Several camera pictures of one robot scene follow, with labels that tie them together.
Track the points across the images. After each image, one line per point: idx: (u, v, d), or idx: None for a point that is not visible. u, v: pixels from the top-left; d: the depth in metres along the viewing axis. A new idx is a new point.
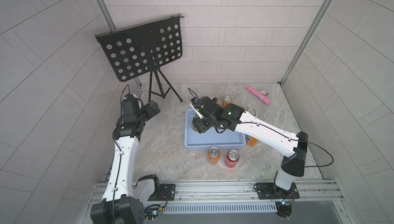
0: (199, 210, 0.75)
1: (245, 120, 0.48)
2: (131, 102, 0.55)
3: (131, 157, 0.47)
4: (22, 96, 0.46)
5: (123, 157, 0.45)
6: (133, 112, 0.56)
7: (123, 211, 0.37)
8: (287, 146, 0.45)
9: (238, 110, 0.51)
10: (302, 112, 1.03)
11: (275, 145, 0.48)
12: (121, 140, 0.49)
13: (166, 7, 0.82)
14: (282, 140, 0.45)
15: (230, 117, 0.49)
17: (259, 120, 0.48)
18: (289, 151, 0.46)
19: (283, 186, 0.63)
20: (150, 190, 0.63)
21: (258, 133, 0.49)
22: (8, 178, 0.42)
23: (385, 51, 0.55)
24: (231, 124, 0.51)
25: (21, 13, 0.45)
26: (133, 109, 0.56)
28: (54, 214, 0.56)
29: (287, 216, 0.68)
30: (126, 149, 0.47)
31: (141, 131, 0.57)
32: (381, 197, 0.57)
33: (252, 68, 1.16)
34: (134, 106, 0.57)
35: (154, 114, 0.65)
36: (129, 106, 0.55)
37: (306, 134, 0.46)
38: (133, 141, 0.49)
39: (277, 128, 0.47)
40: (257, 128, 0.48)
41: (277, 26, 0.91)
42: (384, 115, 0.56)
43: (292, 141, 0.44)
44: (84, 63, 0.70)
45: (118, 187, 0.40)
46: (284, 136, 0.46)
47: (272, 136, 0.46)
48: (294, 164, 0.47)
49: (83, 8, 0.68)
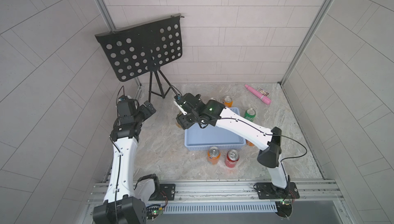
0: (199, 210, 0.75)
1: (225, 116, 0.51)
2: (127, 103, 0.54)
3: (131, 157, 0.47)
4: (22, 96, 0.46)
5: (122, 158, 0.45)
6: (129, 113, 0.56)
7: (126, 211, 0.38)
8: (261, 140, 0.49)
9: (219, 106, 0.53)
10: (302, 112, 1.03)
11: (253, 140, 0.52)
12: (120, 141, 0.49)
13: (166, 7, 0.82)
14: (258, 134, 0.49)
15: (211, 114, 0.52)
17: (237, 116, 0.51)
18: (263, 145, 0.50)
19: (280, 183, 0.64)
20: (150, 190, 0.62)
21: (236, 127, 0.52)
22: (8, 178, 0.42)
23: (385, 51, 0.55)
24: (211, 120, 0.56)
25: (20, 13, 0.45)
26: (130, 109, 0.57)
28: (54, 214, 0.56)
29: (287, 216, 0.68)
30: (125, 149, 0.47)
31: (139, 131, 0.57)
32: (381, 197, 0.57)
33: (252, 68, 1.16)
34: (130, 106, 0.57)
35: (150, 114, 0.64)
36: (124, 107, 0.54)
37: (280, 129, 0.50)
38: (132, 142, 0.49)
39: (255, 124, 0.50)
40: (235, 123, 0.51)
41: (277, 26, 0.91)
42: (384, 116, 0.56)
43: (266, 136, 0.48)
44: (84, 63, 0.70)
45: (119, 188, 0.40)
46: (260, 131, 0.49)
47: (249, 130, 0.50)
48: (267, 156, 0.51)
49: (83, 8, 0.68)
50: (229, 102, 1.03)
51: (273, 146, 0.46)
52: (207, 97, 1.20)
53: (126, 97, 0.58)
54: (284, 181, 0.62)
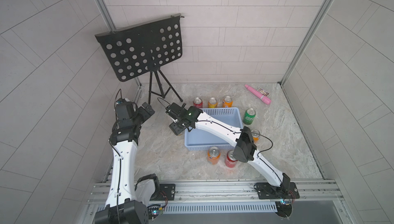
0: (199, 210, 0.75)
1: (201, 119, 0.61)
2: (125, 106, 0.54)
3: (131, 161, 0.47)
4: (22, 96, 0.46)
5: (122, 161, 0.45)
6: (129, 115, 0.55)
7: (129, 215, 0.38)
8: (232, 137, 0.58)
9: (197, 111, 0.63)
10: (302, 112, 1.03)
11: (224, 138, 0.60)
12: (120, 145, 0.48)
13: (166, 7, 0.82)
14: (228, 133, 0.58)
15: (190, 118, 0.62)
17: (212, 118, 0.61)
18: (233, 142, 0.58)
19: (273, 181, 0.66)
20: (150, 190, 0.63)
21: (211, 128, 0.62)
22: (8, 178, 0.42)
23: (385, 51, 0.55)
24: (191, 122, 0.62)
25: (20, 13, 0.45)
26: (129, 113, 0.56)
28: (54, 214, 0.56)
29: (287, 216, 0.68)
30: (125, 153, 0.47)
31: (139, 134, 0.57)
32: (381, 197, 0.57)
33: (252, 68, 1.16)
34: (129, 110, 0.57)
35: (149, 115, 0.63)
36: (122, 110, 0.54)
37: (248, 127, 0.58)
38: (132, 145, 0.49)
39: (226, 124, 0.59)
40: (210, 125, 0.61)
41: (277, 26, 0.91)
42: (384, 116, 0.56)
43: (235, 134, 0.57)
44: (84, 63, 0.70)
45: (121, 192, 0.40)
46: (230, 130, 0.58)
47: (220, 129, 0.59)
48: (237, 151, 0.60)
49: (83, 8, 0.68)
50: (229, 102, 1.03)
51: (239, 141, 0.55)
52: (208, 97, 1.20)
53: (124, 100, 0.57)
54: (277, 179, 0.64)
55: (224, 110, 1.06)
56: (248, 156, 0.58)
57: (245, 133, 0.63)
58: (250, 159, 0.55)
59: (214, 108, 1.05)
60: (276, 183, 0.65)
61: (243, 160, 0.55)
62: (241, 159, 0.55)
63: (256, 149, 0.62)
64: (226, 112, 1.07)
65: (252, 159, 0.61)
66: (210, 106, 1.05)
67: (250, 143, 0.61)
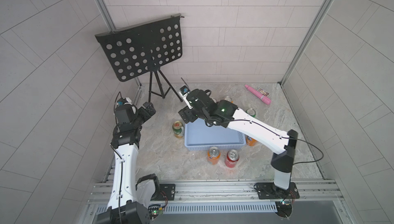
0: (199, 210, 0.75)
1: (238, 118, 0.48)
2: (125, 110, 0.54)
3: (132, 163, 0.47)
4: (22, 96, 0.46)
5: (124, 164, 0.46)
6: (129, 119, 0.56)
7: (130, 217, 0.38)
8: (278, 143, 0.46)
9: (231, 107, 0.50)
10: (302, 112, 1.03)
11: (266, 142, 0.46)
12: (121, 148, 0.49)
13: (166, 7, 0.82)
14: (273, 137, 0.46)
15: (223, 115, 0.49)
17: (252, 118, 0.49)
18: (279, 149, 0.47)
19: (281, 185, 0.64)
20: (150, 190, 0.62)
21: (250, 131, 0.50)
22: (8, 178, 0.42)
23: (386, 51, 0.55)
24: (223, 121, 0.52)
25: (20, 13, 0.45)
26: (128, 116, 0.56)
28: (54, 214, 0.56)
29: (287, 216, 0.68)
30: (126, 156, 0.48)
31: (140, 137, 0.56)
32: (381, 197, 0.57)
33: (252, 67, 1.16)
34: (127, 113, 0.56)
35: (150, 116, 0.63)
36: (121, 114, 0.54)
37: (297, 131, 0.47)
38: (133, 148, 0.50)
39: (270, 126, 0.48)
40: (249, 126, 0.49)
41: (278, 26, 0.91)
42: (384, 115, 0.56)
43: (283, 139, 0.45)
44: (84, 63, 0.70)
45: (122, 194, 0.40)
46: (275, 134, 0.46)
47: (264, 132, 0.47)
48: (283, 162, 0.49)
49: (83, 8, 0.68)
50: None
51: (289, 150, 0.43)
52: None
53: (125, 101, 0.58)
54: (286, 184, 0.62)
55: None
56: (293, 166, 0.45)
57: (293, 138, 0.51)
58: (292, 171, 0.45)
59: None
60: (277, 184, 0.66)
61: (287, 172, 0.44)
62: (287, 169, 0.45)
63: None
64: None
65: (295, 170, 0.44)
66: None
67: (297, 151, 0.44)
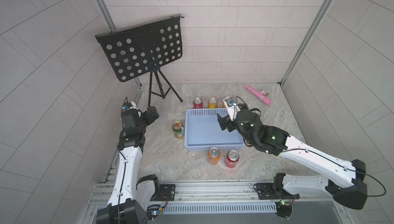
0: (199, 210, 0.75)
1: (291, 146, 0.46)
2: (132, 115, 0.57)
3: (135, 164, 0.49)
4: (22, 95, 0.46)
5: (127, 164, 0.48)
6: (135, 123, 0.59)
7: (128, 215, 0.38)
8: (343, 176, 0.41)
9: (282, 134, 0.48)
10: (302, 112, 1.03)
11: (326, 172, 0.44)
12: (126, 150, 0.52)
13: (166, 7, 0.82)
14: (337, 168, 0.42)
15: (275, 142, 0.47)
17: (307, 146, 0.45)
18: (346, 182, 0.42)
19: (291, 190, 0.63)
20: (149, 191, 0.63)
21: (307, 160, 0.46)
22: (9, 178, 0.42)
23: (386, 51, 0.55)
24: (275, 149, 0.49)
25: (21, 14, 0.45)
26: (135, 121, 0.59)
28: (54, 214, 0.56)
29: (287, 216, 0.68)
30: (131, 157, 0.50)
31: (144, 141, 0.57)
32: (381, 198, 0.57)
33: (252, 68, 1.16)
34: (134, 118, 0.59)
35: (153, 119, 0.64)
36: (129, 119, 0.57)
37: (362, 163, 0.42)
38: (137, 151, 0.52)
39: (329, 155, 0.43)
40: (305, 156, 0.45)
41: (277, 26, 0.91)
42: (384, 115, 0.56)
43: (349, 171, 0.41)
44: (84, 63, 0.70)
45: (123, 192, 0.41)
46: (338, 165, 0.42)
47: (325, 162, 0.43)
48: (353, 197, 0.42)
49: (83, 8, 0.68)
50: None
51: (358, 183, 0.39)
52: (208, 98, 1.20)
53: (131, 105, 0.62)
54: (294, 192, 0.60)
55: (224, 110, 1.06)
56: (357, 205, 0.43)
57: (360, 171, 0.45)
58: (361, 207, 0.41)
59: (214, 109, 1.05)
60: (284, 188, 0.65)
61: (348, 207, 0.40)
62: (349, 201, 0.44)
63: None
64: (226, 112, 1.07)
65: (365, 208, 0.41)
66: (210, 106, 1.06)
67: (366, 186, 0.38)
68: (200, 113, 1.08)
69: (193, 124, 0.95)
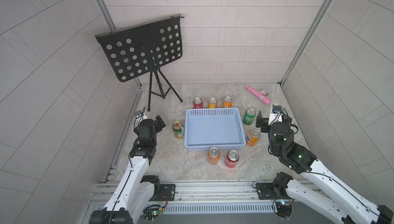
0: (199, 211, 0.68)
1: (316, 170, 0.47)
2: (147, 128, 0.60)
3: (139, 177, 0.52)
4: (22, 95, 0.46)
5: (132, 173, 0.50)
6: (150, 136, 0.61)
7: None
8: (362, 213, 0.41)
9: (309, 156, 0.50)
10: (302, 112, 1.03)
11: (346, 204, 0.45)
12: (135, 159, 0.55)
13: (166, 7, 0.82)
14: (358, 205, 0.42)
15: (300, 161, 0.49)
17: (333, 175, 0.46)
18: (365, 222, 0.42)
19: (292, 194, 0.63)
20: (148, 195, 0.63)
21: (328, 186, 0.47)
22: (8, 179, 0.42)
23: (386, 51, 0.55)
24: (298, 167, 0.51)
25: (21, 13, 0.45)
26: (150, 133, 0.63)
28: (53, 215, 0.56)
29: (287, 216, 0.68)
30: (137, 167, 0.52)
31: (154, 151, 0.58)
32: (381, 197, 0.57)
33: (252, 68, 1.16)
34: (150, 130, 0.63)
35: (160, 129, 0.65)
36: (144, 130, 0.60)
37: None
38: (144, 162, 0.55)
39: (355, 191, 0.43)
40: (327, 182, 0.46)
41: (277, 26, 0.91)
42: (384, 115, 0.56)
43: (370, 212, 0.40)
44: (84, 63, 0.70)
45: (120, 200, 0.43)
46: (361, 203, 0.42)
47: (346, 195, 0.43)
48: None
49: (83, 8, 0.68)
50: (229, 102, 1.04)
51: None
52: (208, 98, 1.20)
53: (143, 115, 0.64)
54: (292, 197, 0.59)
55: (224, 110, 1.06)
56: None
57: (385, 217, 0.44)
58: None
59: (214, 109, 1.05)
60: (287, 189, 0.65)
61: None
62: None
63: None
64: (226, 112, 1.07)
65: None
66: (210, 106, 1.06)
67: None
68: (200, 113, 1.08)
69: (193, 124, 0.95)
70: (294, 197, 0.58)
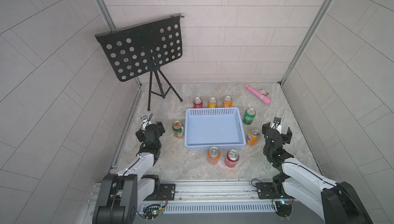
0: (199, 210, 0.75)
1: (289, 161, 0.60)
2: (153, 133, 0.67)
3: (145, 165, 0.57)
4: (22, 95, 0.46)
5: (140, 159, 0.56)
6: (155, 139, 0.69)
7: (125, 187, 0.43)
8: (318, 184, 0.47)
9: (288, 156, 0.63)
10: (302, 112, 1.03)
11: (310, 184, 0.52)
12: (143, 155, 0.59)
13: (166, 7, 0.82)
14: (315, 179, 0.49)
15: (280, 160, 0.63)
17: (301, 163, 0.57)
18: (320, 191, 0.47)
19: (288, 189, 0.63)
20: (147, 190, 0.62)
21: (297, 173, 0.56)
22: (8, 178, 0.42)
23: (385, 51, 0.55)
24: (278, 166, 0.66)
25: (20, 13, 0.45)
26: (154, 137, 0.69)
28: (53, 215, 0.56)
29: (287, 216, 0.68)
30: (144, 156, 0.59)
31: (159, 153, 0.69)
32: (381, 197, 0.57)
33: (252, 68, 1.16)
34: (155, 134, 0.69)
35: None
36: (150, 135, 0.67)
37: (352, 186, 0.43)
38: (150, 157, 0.61)
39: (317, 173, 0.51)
40: (296, 168, 0.57)
41: (277, 26, 0.91)
42: (384, 115, 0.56)
43: (324, 183, 0.47)
44: (84, 63, 0.70)
45: (129, 171, 0.47)
46: (318, 178, 0.49)
47: (307, 173, 0.52)
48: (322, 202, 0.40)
49: (83, 8, 0.68)
50: (229, 102, 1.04)
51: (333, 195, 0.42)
52: (208, 97, 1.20)
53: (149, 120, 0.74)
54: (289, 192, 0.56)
55: (224, 110, 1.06)
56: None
57: (340, 187, 0.45)
58: None
59: (214, 108, 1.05)
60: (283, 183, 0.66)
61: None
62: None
63: None
64: (225, 112, 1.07)
65: None
66: (210, 106, 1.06)
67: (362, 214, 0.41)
68: (200, 113, 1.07)
69: (192, 124, 0.96)
70: (292, 195, 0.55)
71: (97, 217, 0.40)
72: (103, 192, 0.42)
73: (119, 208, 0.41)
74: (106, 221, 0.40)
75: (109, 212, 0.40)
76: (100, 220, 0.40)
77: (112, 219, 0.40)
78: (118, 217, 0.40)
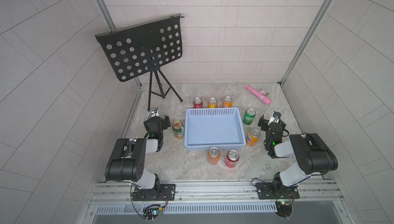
0: (199, 210, 0.75)
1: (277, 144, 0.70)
2: (156, 123, 0.72)
3: (150, 147, 0.62)
4: (22, 96, 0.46)
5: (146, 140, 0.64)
6: (158, 129, 0.74)
7: (137, 145, 0.49)
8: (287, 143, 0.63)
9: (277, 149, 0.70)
10: (302, 112, 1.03)
11: (284, 148, 0.65)
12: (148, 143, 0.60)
13: (166, 7, 0.82)
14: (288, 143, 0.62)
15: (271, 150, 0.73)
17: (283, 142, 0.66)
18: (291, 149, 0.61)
19: (284, 177, 0.65)
20: (147, 184, 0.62)
21: (280, 149, 0.68)
22: (8, 178, 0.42)
23: (385, 51, 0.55)
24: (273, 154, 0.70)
25: (20, 13, 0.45)
26: (157, 127, 0.74)
28: (53, 215, 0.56)
29: (287, 216, 0.68)
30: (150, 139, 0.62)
31: (162, 143, 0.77)
32: (382, 197, 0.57)
33: (252, 68, 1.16)
34: (157, 125, 0.75)
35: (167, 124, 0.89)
36: (153, 125, 0.72)
37: (319, 137, 0.52)
38: (153, 144, 0.66)
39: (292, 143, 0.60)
40: (279, 145, 0.69)
41: (277, 26, 0.91)
42: (384, 115, 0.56)
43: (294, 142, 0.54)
44: (84, 63, 0.70)
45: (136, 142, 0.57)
46: None
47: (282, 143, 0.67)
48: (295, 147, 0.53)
49: (83, 8, 0.68)
50: (229, 102, 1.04)
51: (303, 141, 0.51)
52: (208, 97, 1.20)
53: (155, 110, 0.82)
54: (286, 180, 0.64)
55: (224, 110, 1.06)
56: (327, 166, 0.46)
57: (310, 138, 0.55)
58: (311, 162, 0.46)
59: (214, 109, 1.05)
60: (279, 175, 0.69)
61: (320, 169, 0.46)
62: (321, 164, 0.46)
63: (323, 159, 0.46)
64: (226, 112, 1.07)
65: (311, 160, 0.46)
66: (210, 106, 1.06)
67: (326, 150, 0.49)
68: (200, 113, 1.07)
69: (192, 124, 0.96)
70: (288, 181, 0.63)
71: (110, 171, 0.45)
72: (116, 150, 0.48)
73: (128, 163, 0.45)
74: (117, 175, 0.45)
75: (119, 168, 0.45)
76: (112, 174, 0.45)
77: (123, 174, 0.45)
78: (128, 172, 0.45)
